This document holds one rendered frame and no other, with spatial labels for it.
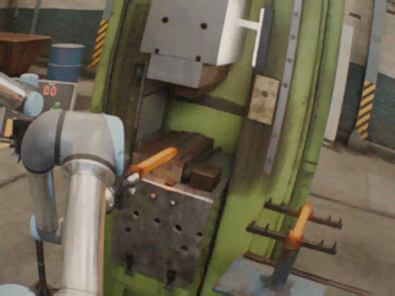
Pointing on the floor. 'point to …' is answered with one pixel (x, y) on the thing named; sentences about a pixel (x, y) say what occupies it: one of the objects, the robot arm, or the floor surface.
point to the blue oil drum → (64, 62)
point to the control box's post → (40, 262)
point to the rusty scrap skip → (18, 52)
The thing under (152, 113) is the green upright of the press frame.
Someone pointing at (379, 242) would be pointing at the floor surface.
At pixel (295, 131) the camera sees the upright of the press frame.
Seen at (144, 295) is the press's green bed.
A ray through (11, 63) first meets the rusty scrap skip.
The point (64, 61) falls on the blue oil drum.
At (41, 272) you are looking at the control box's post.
